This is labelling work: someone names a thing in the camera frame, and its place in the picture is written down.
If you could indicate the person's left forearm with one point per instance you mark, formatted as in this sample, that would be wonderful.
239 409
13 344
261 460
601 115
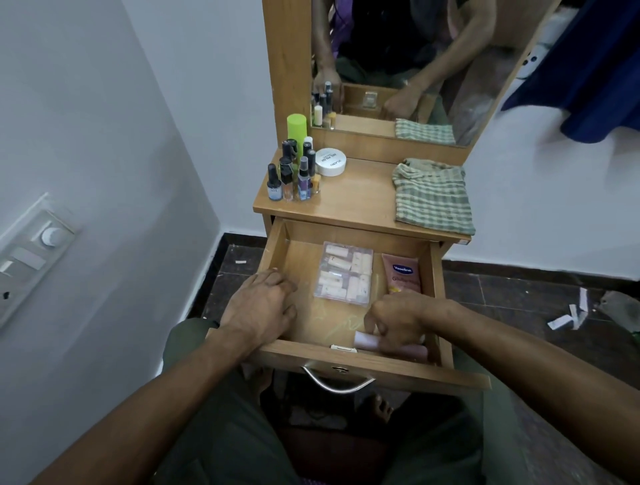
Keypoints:
150 414

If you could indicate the pink lotion tube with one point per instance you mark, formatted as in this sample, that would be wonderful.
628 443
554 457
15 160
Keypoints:
401 274

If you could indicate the green spray can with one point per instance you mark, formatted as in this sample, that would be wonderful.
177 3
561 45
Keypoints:
297 127

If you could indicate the person's right forearm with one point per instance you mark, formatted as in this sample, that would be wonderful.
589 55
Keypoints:
540 379

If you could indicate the dark blue hanging cloth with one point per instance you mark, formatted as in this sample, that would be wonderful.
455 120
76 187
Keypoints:
590 70

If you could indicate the white wall switch panel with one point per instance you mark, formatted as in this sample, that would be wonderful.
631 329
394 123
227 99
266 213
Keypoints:
30 250

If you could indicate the person's green trousers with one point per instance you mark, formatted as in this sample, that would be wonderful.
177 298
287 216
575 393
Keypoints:
225 439

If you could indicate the lavender cosmetic tube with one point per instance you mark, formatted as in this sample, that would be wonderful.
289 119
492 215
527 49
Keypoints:
365 341

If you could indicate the white round cream jar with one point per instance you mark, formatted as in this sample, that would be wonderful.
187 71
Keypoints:
330 162

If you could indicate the wooden drawer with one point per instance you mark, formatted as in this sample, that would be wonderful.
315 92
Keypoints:
325 325

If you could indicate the person's foot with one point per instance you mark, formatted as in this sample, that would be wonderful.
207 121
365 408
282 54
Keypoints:
261 382
382 408

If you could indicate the green checked cloth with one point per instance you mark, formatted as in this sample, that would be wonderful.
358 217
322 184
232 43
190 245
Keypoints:
432 197

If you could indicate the wooden dressing table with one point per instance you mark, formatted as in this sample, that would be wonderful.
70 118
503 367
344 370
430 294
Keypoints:
350 200

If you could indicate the person's left foot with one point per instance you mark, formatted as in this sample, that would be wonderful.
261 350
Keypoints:
261 382

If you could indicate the white paper scrap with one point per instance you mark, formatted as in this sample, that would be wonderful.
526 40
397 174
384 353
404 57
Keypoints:
583 299
576 317
559 322

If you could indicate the grey crumpled bag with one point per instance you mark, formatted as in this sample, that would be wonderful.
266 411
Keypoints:
620 310

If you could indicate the person's right thumb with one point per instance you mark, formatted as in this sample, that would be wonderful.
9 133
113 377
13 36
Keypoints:
374 318

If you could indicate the dressing table mirror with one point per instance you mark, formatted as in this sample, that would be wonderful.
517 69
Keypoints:
480 90

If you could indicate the person's right foot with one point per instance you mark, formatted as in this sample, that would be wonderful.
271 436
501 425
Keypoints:
382 408

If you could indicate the person's right hand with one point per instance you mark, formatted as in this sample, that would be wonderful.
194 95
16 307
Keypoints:
405 317

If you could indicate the person's left thumb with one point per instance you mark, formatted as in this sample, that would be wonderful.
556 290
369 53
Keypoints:
287 314

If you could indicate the white wall socket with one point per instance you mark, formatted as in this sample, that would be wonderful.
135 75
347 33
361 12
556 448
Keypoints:
531 60

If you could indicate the cluster of nail polish bottles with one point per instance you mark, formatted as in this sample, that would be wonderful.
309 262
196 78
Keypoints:
292 175

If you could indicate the clear bag of sachets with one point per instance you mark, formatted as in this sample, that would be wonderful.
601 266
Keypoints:
344 274

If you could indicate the person's left hand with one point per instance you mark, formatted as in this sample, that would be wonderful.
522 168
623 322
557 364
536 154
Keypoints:
257 310

